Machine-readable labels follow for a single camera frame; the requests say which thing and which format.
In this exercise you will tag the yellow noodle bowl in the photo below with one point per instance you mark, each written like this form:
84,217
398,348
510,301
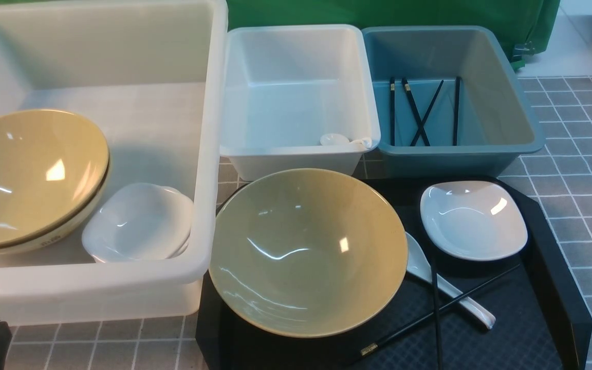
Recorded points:
308,253

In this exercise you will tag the white ceramic soup spoon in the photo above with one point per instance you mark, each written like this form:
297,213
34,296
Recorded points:
419,267

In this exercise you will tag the white square dish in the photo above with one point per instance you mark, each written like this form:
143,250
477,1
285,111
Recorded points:
476,221

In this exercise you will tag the top stacked yellow bowl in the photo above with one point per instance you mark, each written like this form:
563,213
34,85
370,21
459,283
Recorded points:
51,163

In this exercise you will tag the white dish in bin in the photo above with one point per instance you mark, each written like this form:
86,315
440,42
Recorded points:
140,222

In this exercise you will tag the small white plastic bin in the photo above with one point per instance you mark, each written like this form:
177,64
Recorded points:
286,86

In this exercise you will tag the white spoon in bin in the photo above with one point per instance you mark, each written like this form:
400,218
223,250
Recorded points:
335,139

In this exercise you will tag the black crossing chopstick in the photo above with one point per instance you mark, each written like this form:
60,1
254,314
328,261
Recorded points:
427,113

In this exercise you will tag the blue-grey plastic bin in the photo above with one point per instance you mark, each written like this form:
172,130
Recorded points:
496,122

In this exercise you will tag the black serving tray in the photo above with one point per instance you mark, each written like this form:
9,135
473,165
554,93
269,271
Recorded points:
542,321

